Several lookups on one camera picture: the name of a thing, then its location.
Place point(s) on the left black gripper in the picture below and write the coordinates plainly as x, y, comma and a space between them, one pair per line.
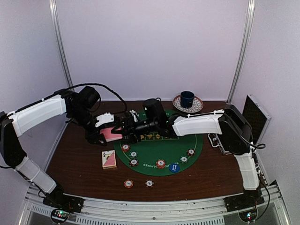
92, 139

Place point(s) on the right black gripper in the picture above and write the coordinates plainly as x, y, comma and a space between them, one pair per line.
133, 135

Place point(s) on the orange chips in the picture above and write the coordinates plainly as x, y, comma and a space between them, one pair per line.
160, 163
125, 147

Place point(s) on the green chips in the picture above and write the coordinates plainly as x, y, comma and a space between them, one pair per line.
133, 154
183, 159

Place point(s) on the dark chips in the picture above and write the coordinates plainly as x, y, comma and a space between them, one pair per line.
190, 152
133, 162

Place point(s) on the orange poker chip stack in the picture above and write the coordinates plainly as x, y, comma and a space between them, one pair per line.
128, 183

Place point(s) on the dark red poker chip stack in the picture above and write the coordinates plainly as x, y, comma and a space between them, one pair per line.
149, 183

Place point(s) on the blue small blind button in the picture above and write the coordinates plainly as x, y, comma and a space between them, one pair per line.
174, 168

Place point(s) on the red backed card deck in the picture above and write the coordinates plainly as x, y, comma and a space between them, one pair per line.
109, 136

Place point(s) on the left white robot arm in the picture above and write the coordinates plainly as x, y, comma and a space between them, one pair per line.
75, 105

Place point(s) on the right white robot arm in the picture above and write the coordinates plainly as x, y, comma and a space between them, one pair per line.
178, 125

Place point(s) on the round green poker mat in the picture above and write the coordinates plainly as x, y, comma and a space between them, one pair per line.
153, 147

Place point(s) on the dark blue mug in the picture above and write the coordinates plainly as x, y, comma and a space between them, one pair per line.
186, 99

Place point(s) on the patterned ceramic saucer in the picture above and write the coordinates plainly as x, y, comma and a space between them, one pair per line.
197, 105

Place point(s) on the aluminium poker chip case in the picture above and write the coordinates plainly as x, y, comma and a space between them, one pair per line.
255, 117

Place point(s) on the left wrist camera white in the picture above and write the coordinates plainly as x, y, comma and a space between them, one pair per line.
104, 119

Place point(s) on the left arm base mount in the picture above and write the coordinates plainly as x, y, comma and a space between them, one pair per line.
68, 203

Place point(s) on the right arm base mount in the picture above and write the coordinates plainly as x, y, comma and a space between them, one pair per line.
240, 202

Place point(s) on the left aluminium frame post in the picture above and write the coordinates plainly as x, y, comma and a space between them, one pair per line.
59, 39

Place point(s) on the aluminium frame post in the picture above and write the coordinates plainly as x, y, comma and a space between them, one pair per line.
59, 39
243, 49

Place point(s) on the front aluminium rail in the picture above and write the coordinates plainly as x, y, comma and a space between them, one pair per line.
210, 211

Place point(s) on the right aluminium frame post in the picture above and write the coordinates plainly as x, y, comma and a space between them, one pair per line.
243, 49

